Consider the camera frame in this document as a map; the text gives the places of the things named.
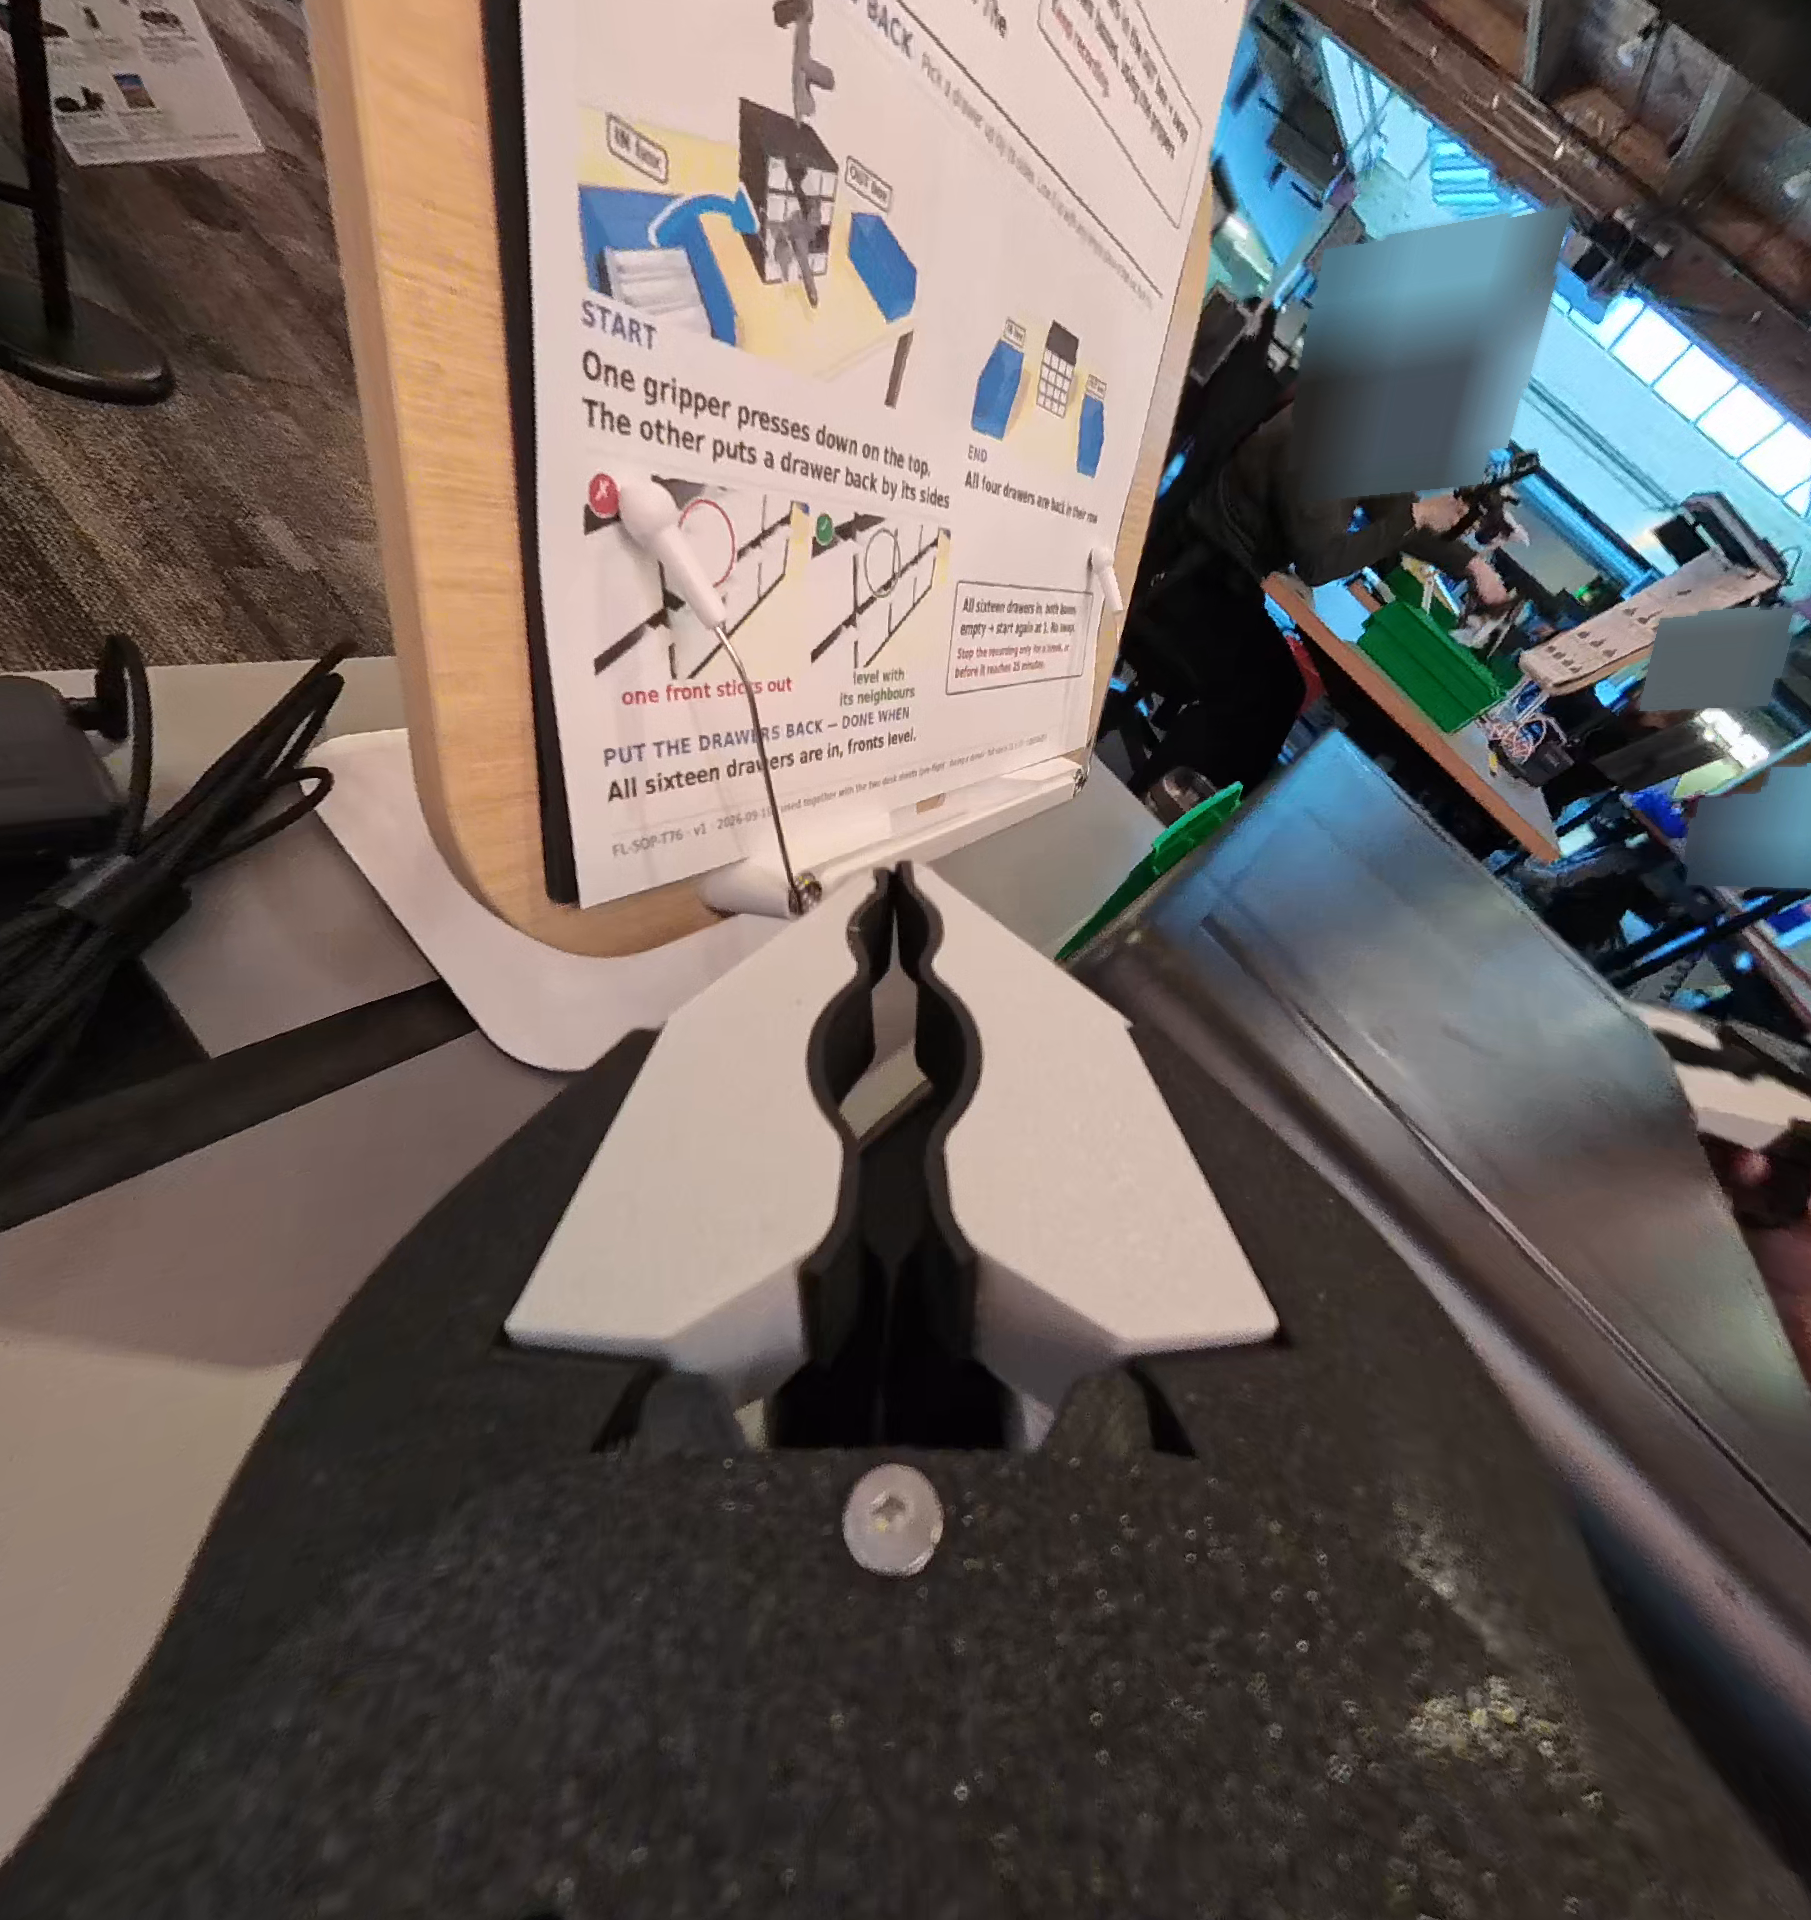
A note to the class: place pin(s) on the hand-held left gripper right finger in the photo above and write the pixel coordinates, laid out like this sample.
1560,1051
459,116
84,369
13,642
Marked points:
1101,1186

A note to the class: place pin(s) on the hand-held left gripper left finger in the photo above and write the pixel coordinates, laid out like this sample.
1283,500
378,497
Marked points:
695,1186

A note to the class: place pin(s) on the black drawer cabinet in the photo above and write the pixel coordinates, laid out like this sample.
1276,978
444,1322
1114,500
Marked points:
1445,1036

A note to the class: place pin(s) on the green plastic lid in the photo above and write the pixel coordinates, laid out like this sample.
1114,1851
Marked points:
1161,862

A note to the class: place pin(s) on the wooden workbench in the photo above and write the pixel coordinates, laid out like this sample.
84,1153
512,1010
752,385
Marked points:
1430,750

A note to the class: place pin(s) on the white peg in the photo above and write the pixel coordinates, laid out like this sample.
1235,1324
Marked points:
1103,578
673,546

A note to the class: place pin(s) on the green crate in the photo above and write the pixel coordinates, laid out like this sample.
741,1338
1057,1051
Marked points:
1439,668

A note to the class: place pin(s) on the wooden sign board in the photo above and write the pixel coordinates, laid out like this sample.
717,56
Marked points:
426,449

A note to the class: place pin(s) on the black power adapter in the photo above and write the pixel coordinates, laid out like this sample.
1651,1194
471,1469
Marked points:
19,764

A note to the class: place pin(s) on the printed instruction sheet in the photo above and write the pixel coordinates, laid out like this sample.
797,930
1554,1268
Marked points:
845,375

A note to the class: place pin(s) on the black floor stand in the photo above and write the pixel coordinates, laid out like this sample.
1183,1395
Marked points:
57,338

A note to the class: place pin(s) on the printed paper sign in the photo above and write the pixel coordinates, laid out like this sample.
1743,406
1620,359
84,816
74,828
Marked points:
156,81

